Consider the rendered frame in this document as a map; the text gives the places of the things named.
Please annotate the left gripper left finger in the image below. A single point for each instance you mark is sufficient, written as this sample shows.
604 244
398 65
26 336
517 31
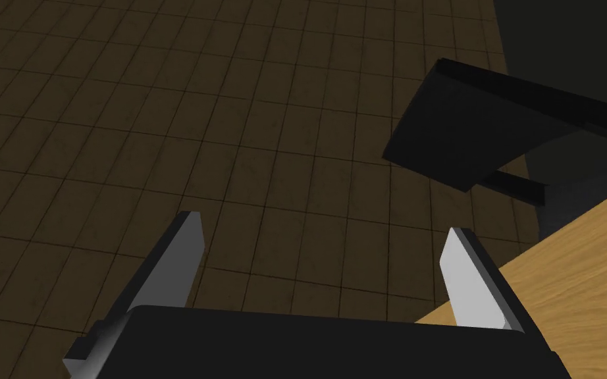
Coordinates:
169 268

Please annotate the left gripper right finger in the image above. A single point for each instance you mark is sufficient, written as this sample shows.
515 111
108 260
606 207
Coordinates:
472 287

